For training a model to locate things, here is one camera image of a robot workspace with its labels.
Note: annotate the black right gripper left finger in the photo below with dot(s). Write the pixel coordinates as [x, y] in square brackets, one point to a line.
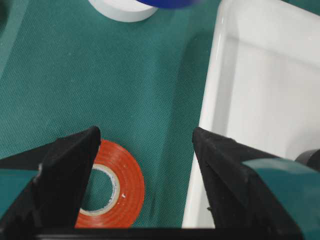
[44, 187]

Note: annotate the blue tape roll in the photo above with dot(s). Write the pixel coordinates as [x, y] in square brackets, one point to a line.
[169, 4]

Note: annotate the red tape roll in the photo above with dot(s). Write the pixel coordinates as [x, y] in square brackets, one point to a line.
[115, 192]

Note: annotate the white plastic tray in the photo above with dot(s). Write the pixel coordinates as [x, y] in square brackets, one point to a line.
[263, 80]

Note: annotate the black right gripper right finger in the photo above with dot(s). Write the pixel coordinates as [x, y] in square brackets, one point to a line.
[256, 194]

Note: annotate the white tape roll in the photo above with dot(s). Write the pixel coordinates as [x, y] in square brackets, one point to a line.
[128, 11]

